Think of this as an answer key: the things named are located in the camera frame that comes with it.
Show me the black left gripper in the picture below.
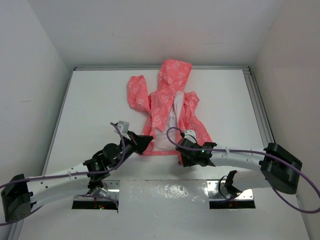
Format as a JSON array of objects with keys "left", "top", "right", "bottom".
[{"left": 111, "top": 129, "right": 152, "bottom": 169}]

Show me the pink patterned hooded jacket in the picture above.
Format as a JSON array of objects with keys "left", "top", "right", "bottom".
[{"left": 127, "top": 59, "right": 212, "bottom": 156}]

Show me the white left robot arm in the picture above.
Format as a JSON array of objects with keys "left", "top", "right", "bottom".
[{"left": 0, "top": 131, "right": 154, "bottom": 226}]

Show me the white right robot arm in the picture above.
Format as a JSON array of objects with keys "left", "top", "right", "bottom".
[{"left": 176, "top": 137, "right": 303, "bottom": 197}]

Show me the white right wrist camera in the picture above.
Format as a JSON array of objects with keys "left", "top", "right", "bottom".
[{"left": 183, "top": 129, "right": 197, "bottom": 143}]

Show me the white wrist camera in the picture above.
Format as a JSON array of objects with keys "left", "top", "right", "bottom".
[
  {"left": 183, "top": 129, "right": 197, "bottom": 143},
  {"left": 116, "top": 120, "right": 130, "bottom": 136}
]

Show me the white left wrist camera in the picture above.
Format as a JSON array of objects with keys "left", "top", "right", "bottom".
[{"left": 116, "top": 120, "right": 130, "bottom": 136}]

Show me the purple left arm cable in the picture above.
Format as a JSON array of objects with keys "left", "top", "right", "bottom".
[{"left": 0, "top": 122, "right": 131, "bottom": 226}]

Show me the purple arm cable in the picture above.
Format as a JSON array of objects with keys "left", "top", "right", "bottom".
[
  {"left": 166, "top": 126, "right": 320, "bottom": 214},
  {"left": 0, "top": 122, "right": 131, "bottom": 226}
]

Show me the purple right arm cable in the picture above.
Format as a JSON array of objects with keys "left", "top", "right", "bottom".
[{"left": 166, "top": 126, "right": 320, "bottom": 214}]

